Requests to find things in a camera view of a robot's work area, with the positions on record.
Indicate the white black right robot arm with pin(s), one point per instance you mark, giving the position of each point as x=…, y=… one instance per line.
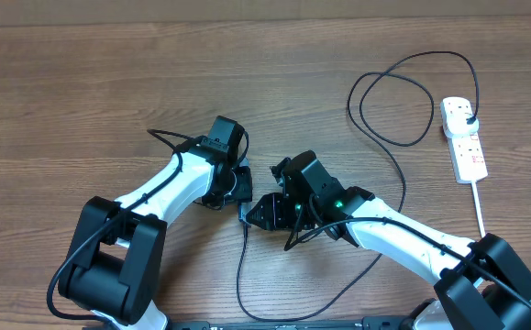
x=480, y=284

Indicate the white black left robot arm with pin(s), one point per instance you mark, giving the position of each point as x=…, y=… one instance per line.
x=112, y=269

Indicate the white charger plug adapter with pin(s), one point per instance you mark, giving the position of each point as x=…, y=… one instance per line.
x=456, y=113

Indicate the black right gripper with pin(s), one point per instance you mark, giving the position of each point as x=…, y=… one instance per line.
x=277, y=215

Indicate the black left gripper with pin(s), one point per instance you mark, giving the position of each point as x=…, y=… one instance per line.
x=244, y=192

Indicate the blue Galaxy smartphone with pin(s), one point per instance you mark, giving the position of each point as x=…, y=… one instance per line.
x=243, y=207

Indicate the white power extension strip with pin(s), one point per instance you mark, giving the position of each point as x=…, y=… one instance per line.
x=467, y=159

